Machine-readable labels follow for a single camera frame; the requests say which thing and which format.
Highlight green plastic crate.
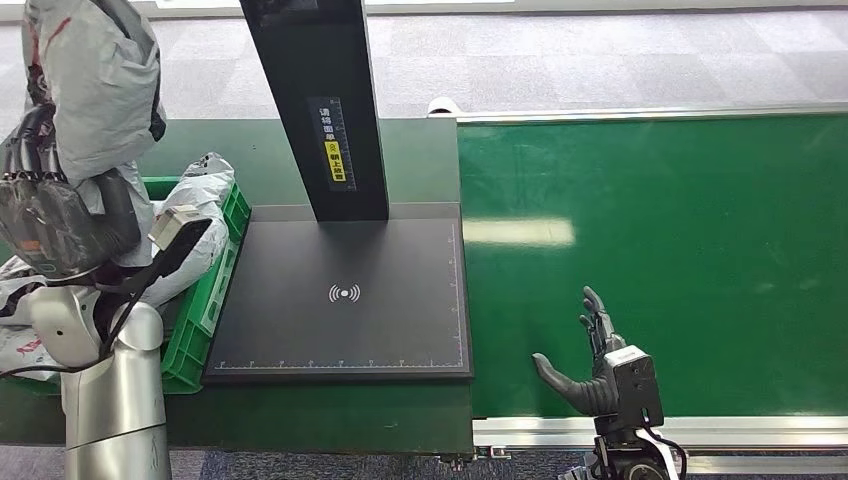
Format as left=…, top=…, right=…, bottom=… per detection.
left=13, top=175, right=253, bottom=397

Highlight green conveyor belt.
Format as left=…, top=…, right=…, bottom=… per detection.
left=457, top=113, right=848, bottom=420

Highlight grey mailer package red print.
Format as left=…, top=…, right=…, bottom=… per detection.
left=21, top=0, right=167, bottom=268

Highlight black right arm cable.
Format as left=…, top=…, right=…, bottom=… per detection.
left=639, top=427, right=688, bottom=480

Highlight small white package red print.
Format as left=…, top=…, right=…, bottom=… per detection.
left=0, top=324, right=62, bottom=382

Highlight black yellow column label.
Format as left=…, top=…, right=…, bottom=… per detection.
left=307, top=96, right=357, bottom=193

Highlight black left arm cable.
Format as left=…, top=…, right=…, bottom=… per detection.
left=0, top=261, right=167, bottom=380

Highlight black scanner platform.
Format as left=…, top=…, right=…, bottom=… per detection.
left=203, top=203, right=475, bottom=386

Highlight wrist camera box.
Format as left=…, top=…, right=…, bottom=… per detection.
left=132, top=205, right=213, bottom=296
left=602, top=345, right=665, bottom=432

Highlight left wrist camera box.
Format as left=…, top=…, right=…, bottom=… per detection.
left=132, top=205, right=213, bottom=296

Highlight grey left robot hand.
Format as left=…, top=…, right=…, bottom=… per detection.
left=0, top=105, right=144, bottom=283

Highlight wide aluminium conveyor rail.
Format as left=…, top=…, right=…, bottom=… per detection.
left=472, top=413, right=848, bottom=473

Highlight thin aluminium conveyor rail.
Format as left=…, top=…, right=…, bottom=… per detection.
left=455, top=101, right=848, bottom=125

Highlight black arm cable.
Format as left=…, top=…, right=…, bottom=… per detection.
left=0, top=261, right=167, bottom=380
left=639, top=427, right=688, bottom=480

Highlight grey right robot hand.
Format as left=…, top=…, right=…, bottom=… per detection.
left=531, top=286, right=627, bottom=417

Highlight black scanner column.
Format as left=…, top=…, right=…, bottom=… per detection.
left=239, top=0, right=391, bottom=223

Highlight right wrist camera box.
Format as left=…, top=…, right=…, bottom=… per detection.
left=602, top=345, right=665, bottom=432

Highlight large grey package black letters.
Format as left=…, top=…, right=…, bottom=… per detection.
left=0, top=153, right=236, bottom=326

